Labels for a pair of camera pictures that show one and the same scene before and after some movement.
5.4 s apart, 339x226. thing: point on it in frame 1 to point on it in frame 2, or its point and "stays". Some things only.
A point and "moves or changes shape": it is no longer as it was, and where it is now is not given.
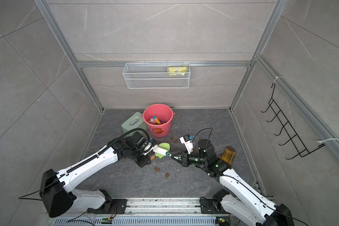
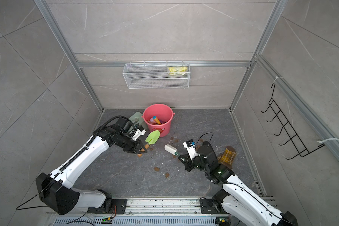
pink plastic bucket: (158, 117) stays
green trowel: (161, 149) moves or changes shape
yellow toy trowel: (155, 117) stays
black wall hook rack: (302, 150) stays
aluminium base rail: (149, 211) stays
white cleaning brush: (161, 151) to (172, 149)
